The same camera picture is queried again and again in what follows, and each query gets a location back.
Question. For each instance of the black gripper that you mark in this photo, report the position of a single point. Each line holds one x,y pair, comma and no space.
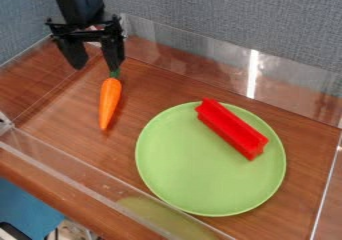
103,29

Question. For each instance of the green plate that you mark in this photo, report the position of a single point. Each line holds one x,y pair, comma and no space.
195,172

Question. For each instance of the red toy block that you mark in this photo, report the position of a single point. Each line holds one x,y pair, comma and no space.
242,136

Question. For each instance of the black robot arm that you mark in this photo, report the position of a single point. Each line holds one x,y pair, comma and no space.
80,11

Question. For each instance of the clear acrylic enclosure wall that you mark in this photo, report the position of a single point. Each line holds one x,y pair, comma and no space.
79,167

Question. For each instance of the orange toy carrot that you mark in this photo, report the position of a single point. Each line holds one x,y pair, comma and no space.
110,98

